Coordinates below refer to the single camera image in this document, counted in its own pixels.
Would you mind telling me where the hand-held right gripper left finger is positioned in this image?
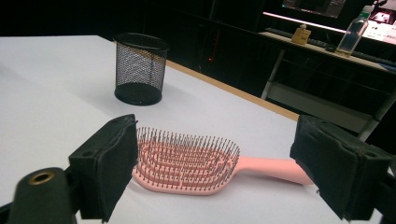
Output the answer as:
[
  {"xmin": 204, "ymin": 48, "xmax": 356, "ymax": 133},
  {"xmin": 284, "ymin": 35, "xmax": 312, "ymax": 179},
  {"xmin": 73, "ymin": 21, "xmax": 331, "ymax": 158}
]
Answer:
[{"xmin": 68, "ymin": 113, "xmax": 139, "ymax": 223}]

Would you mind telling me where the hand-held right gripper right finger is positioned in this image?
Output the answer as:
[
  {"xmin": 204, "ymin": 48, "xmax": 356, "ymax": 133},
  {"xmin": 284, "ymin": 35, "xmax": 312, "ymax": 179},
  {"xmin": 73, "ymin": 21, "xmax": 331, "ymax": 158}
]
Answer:
[{"xmin": 290, "ymin": 114, "xmax": 394, "ymax": 222}]

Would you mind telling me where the pink hairbrush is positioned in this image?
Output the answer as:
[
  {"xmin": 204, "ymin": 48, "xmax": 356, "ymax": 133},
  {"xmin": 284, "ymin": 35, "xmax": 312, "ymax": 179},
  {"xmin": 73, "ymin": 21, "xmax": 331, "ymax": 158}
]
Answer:
[{"xmin": 132, "ymin": 125, "xmax": 314, "ymax": 197}]

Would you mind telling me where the black mesh pen holder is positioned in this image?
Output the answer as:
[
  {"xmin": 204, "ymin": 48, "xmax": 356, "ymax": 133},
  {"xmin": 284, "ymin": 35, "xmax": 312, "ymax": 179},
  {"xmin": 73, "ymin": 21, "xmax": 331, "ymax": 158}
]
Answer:
[{"xmin": 113, "ymin": 32, "xmax": 170, "ymax": 107}]

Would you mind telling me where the grey metal stand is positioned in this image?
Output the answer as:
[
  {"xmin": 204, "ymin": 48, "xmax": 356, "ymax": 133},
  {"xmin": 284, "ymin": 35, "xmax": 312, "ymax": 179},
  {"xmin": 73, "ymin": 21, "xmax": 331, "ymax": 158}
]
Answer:
[{"xmin": 258, "ymin": 29, "xmax": 396, "ymax": 142}]

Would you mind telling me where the clear plastic bottle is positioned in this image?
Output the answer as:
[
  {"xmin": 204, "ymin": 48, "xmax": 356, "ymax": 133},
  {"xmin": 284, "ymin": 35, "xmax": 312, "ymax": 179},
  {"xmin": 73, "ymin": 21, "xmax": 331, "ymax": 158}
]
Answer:
[{"xmin": 335, "ymin": 5, "xmax": 375, "ymax": 58}]

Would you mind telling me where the small yellow box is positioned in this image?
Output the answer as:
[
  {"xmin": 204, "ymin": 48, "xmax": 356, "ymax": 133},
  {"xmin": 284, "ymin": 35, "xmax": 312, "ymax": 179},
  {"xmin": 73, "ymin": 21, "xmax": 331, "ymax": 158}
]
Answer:
[{"xmin": 290, "ymin": 23, "xmax": 312, "ymax": 47}]

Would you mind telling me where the monitor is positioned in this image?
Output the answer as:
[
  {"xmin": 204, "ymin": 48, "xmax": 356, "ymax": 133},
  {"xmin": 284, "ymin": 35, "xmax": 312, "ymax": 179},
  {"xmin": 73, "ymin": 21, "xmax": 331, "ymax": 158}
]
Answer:
[{"xmin": 281, "ymin": 0, "xmax": 347, "ymax": 20}]

